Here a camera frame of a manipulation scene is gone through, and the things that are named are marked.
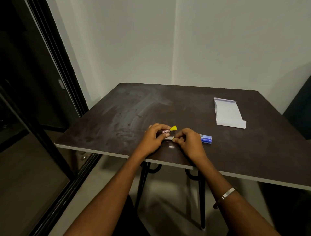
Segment black sliding door frame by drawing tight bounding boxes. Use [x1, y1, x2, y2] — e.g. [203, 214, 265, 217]
[0, 0, 102, 236]

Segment person's left hand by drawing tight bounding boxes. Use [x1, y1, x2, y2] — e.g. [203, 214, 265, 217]
[139, 123, 172, 159]

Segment person's dark trousers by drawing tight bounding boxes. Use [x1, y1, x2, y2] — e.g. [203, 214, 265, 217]
[119, 195, 151, 236]

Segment person's right forearm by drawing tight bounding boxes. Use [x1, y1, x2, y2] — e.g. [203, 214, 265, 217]
[194, 157, 281, 236]

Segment person's right hand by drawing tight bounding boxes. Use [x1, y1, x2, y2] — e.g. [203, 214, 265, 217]
[172, 128, 207, 167]

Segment person's left forearm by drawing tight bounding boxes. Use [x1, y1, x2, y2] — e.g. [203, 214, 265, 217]
[63, 149, 148, 236]

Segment silver bracelet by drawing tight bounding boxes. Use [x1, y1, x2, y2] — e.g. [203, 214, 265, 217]
[213, 187, 236, 210]

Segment folded white paper sheet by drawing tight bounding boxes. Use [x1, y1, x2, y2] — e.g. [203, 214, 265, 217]
[213, 97, 247, 129]

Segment black metal table leg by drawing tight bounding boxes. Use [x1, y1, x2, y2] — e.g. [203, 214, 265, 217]
[185, 168, 207, 230]
[134, 161, 162, 212]

